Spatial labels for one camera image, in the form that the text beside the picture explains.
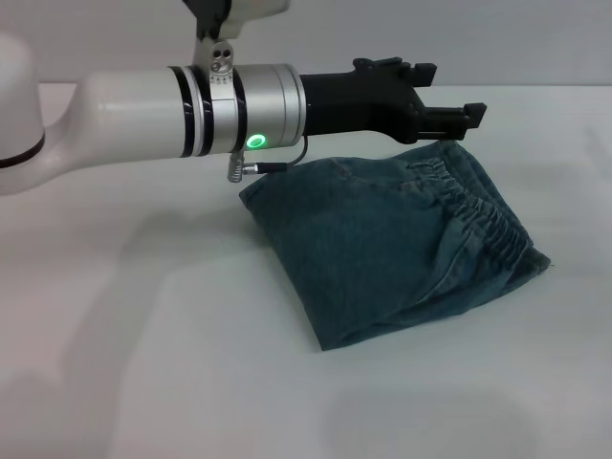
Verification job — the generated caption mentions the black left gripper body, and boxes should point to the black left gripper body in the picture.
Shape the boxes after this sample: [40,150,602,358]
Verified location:
[297,55,432,145]

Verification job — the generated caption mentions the white tablecloth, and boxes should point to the white tablecloth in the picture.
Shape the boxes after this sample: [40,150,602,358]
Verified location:
[0,81,612,459]

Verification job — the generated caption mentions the thin dark wrist cable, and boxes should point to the thin dark wrist cable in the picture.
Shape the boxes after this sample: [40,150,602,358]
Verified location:
[226,135,308,184]

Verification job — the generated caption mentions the blue denim shorts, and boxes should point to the blue denim shorts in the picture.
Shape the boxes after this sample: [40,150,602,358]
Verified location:
[237,140,552,354]

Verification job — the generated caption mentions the silver camera bracket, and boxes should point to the silver camera bracket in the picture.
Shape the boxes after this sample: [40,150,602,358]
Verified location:
[190,33,239,88]

